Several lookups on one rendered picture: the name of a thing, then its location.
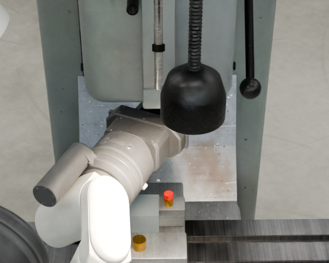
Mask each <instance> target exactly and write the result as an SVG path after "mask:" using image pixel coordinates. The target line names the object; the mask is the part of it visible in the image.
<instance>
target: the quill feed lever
mask: <svg viewBox="0 0 329 263"><path fill-rule="evenodd" d="M244 18H245V77H246V78H245V79H244V80H243V81H242V82H241V83H240V87H239V90H240V93H241V95H242V96H243V97H244V98H246V99H255V98H257V97H258V96H259V94H260V93H261V84H260V82H259V81H258V80H257V79H255V78H254V26H253V0H244Z"/></svg>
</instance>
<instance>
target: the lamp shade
mask: <svg viewBox="0 0 329 263"><path fill-rule="evenodd" d="M200 65H201V66H200V69H199V70H198V71H191V70H189V67H188V63H186V64H183V65H180V66H177V67H175V68H173V69H172V70H170V71H169V73H168V75H167V77H166V80H165V82H164V85H163V87H162V90H161V93H160V117H161V120H162V122H163V123H164V124H165V125H166V126H167V127H168V128H169V129H171V130H173V131H175V132H177V133H181V134H186V135H201V134H206V133H210V132H213V131H215V130H216V129H218V128H219V127H220V126H221V125H222V124H223V123H224V121H225V117H226V99H227V95H226V91H225V88H224V85H223V83H222V79H221V76H220V74H219V72H218V71H216V70H215V69H214V68H212V67H210V66H207V65H205V64H202V63H200Z"/></svg>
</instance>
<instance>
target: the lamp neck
mask: <svg viewBox="0 0 329 263"><path fill-rule="evenodd" d="M189 1H190V3H189V5H190V7H189V9H190V10H189V13H190V14H189V44H188V46H189V47H188V49H189V50H188V67H189V70H191V71H198V70H199V69H200V66H201V65H200V63H201V61H200V60H201V45H202V44H201V42H202V41H201V38H202V37H201V35H202V33H201V32H202V29H201V28H202V16H203V15H202V13H203V11H202V9H203V7H202V5H203V3H202V2H203V0H189Z"/></svg>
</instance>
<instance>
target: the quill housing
mask: <svg viewBox="0 0 329 263"><path fill-rule="evenodd" d="M138 1H139V4H138V13H137V14H136V15H133V16H132V15H129V14H128V13H127V11H126V6H127V0H78V6H79V20H80V33H81V47H82V54H83V63H81V71H83V72H84V81H85V87H86V90H87V92H88V93H89V95H90V96H91V97H92V98H93V99H95V100H97V101H100V102H143V60H142V10H141V0H138ZM237 2H238V0H203V2H202V3H203V5H202V7H203V9H202V11H203V13H202V15H203V16H202V28H201V29H202V32H201V33H202V35H201V37H202V38H201V41H202V42H201V44H202V45H201V60H200V61H201V63H202V64H205V65H207V66H210V67H212V68H214V69H215V70H216V71H218V72H219V74H220V76H221V79H222V83H223V85H224V88H225V91H226V94H227V93H228V92H229V91H230V89H231V85H232V75H233V70H235V69H236V63H235V62H234V61H233V59H234V43H235V34H236V18H237ZM189 3H190V1H189V0H175V67H177V66H180V65H183V64H186V63H188V50H189V49H188V47H189V46H188V44H189V14H190V13H189V10H190V9H189V7H190V5H189Z"/></svg>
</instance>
